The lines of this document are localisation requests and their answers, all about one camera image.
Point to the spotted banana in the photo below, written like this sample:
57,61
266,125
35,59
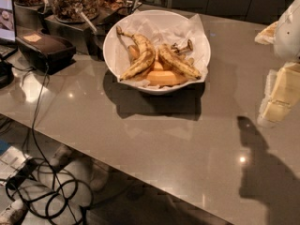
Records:
146,58
172,56

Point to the white bowl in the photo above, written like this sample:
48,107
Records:
190,28

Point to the printed paper on floor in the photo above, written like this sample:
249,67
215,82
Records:
11,161

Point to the black rounded case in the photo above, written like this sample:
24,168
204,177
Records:
46,53

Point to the black tray with snacks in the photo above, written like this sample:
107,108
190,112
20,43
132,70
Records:
111,11

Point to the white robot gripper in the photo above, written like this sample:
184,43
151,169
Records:
288,35

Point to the yellow banana at bottom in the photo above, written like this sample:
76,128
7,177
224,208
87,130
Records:
165,78

